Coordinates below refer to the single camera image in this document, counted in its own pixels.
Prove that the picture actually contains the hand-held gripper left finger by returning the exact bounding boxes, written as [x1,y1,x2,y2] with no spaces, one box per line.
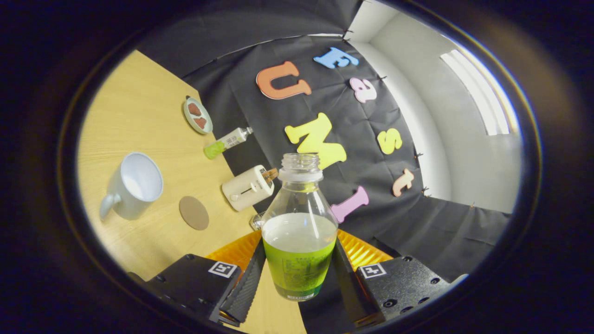
[146,231,266,325]

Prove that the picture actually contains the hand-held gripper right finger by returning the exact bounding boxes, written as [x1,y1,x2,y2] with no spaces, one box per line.
[330,229,453,328]

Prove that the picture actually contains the clear green-label juice bottle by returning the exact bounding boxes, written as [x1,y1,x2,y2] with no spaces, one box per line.
[261,153,338,302]

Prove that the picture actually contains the brown round coaster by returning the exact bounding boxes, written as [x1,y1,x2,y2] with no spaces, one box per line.
[179,195,210,231]

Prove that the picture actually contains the white cup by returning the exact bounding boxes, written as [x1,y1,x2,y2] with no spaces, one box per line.
[99,152,164,221]

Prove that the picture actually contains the capped green tea bottle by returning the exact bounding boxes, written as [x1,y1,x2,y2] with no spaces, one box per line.
[203,127,254,160]

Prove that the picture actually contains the white toaster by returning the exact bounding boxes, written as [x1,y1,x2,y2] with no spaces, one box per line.
[222,165,275,212]

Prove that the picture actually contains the light green plate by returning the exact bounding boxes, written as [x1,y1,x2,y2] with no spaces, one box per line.
[183,96,213,135]

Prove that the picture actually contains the wooden table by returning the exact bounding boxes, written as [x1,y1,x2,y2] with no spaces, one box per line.
[77,50,307,334]

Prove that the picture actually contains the ceiling light panel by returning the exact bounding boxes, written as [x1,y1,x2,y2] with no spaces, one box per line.
[440,49,519,136]

